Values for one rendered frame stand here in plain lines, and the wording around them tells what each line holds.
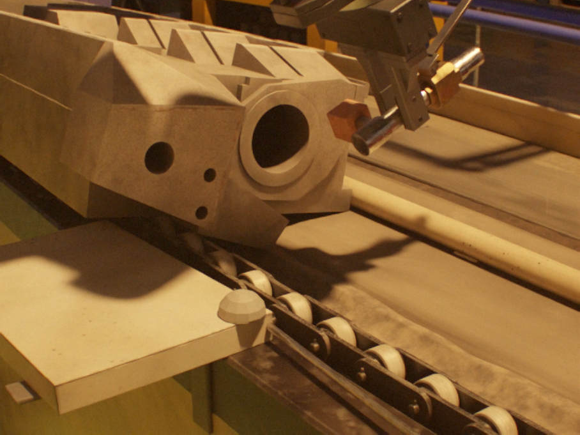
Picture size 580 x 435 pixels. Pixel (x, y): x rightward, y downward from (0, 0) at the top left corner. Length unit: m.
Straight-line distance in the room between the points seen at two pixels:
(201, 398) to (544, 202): 0.62
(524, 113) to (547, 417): 0.87
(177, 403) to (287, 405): 0.20
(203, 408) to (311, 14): 0.37
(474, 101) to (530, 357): 0.86
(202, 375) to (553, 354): 0.33
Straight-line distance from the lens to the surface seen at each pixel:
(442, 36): 0.96
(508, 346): 0.86
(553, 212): 1.23
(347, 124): 0.94
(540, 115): 1.53
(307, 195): 1.12
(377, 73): 0.92
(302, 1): 0.81
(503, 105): 1.59
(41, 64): 1.12
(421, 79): 0.96
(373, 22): 0.85
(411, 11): 0.84
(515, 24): 1.73
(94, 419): 1.16
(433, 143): 1.52
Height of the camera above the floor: 1.15
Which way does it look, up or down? 19 degrees down
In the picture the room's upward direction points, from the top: 1 degrees clockwise
